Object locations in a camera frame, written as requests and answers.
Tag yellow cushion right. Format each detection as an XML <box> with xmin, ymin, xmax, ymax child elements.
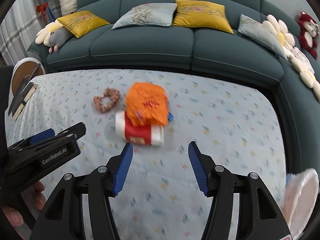
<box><xmin>172</xmin><ymin>0</ymin><xmax>234</xmax><ymax>34</ymax></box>

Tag book on table edge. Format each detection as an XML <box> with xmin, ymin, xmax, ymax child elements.
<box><xmin>8</xmin><ymin>74</ymin><xmax>36</xmax><ymax>120</ymax></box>

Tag blue crumpled wrapper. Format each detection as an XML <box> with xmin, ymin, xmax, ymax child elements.
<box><xmin>168</xmin><ymin>112</ymin><xmax>174</xmax><ymax>122</ymax></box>

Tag person left hand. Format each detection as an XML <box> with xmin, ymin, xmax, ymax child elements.
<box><xmin>1</xmin><ymin>179</ymin><xmax>46</xmax><ymax>239</ymax></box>

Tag orange wrapper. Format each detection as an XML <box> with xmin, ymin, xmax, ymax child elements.
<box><xmin>125</xmin><ymin>82</ymin><xmax>169</xmax><ymax>126</ymax></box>

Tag light blue cushion centre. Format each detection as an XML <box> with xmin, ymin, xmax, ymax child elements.
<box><xmin>112</xmin><ymin>3</ymin><xmax>177</xmax><ymax>29</ymax></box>

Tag floral light blue tablecloth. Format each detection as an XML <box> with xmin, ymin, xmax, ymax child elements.
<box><xmin>5</xmin><ymin>69</ymin><xmax>286</xmax><ymax>239</ymax></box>

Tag dark green sectional sofa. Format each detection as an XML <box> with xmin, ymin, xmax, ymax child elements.
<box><xmin>29</xmin><ymin>0</ymin><xmax>319</xmax><ymax>172</ymax></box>

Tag round wooden side table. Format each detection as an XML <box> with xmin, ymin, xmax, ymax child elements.
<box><xmin>10</xmin><ymin>57</ymin><xmax>46</xmax><ymax>95</ymax></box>

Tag cream flower plush left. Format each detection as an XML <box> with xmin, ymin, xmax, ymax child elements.
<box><xmin>35</xmin><ymin>21</ymin><xmax>62</xmax><ymax>46</ymax></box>

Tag light blue cushion right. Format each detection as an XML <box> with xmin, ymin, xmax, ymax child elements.
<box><xmin>238</xmin><ymin>14</ymin><xmax>287</xmax><ymax>60</ymax></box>

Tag yellow cushion left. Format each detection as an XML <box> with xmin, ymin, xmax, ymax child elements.
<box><xmin>57</xmin><ymin>10</ymin><xmax>110</xmax><ymax>38</ymax></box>

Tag white flower plush cushion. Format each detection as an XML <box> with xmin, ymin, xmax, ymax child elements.
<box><xmin>262</xmin><ymin>14</ymin><xmax>295</xmax><ymax>59</ymax></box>

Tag yellow cushion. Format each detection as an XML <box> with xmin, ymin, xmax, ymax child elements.
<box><xmin>57</xmin><ymin>10</ymin><xmax>110</xmax><ymax>38</ymax></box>
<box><xmin>172</xmin><ymin>0</ymin><xmax>234</xmax><ymax>34</ymax></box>

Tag grey plush toy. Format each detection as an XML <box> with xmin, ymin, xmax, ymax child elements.
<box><xmin>48</xmin><ymin>27</ymin><xmax>73</xmax><ymax>54</ymax></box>

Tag red white teddy bear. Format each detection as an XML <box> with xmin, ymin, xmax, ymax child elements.
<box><xmin>297</xmin><ymin>11</ymin><xmax>319</xmax><ymax>59</ymax></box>

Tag light blue cushion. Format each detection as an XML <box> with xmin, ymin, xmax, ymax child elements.
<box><xmin>238</xmin><ymin>14</ymin><xmax>287</xmax><ymax>60</ymax></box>
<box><xmin>112</xmin><ymin>3</ymin><xmax>177</xmax><ymax>29</ymax></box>

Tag pink brown scrunchie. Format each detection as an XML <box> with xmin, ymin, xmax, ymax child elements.
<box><xmin>93</xmin><ymin>87</ymin><xmax>121</xmax><ymax>113</ymax></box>

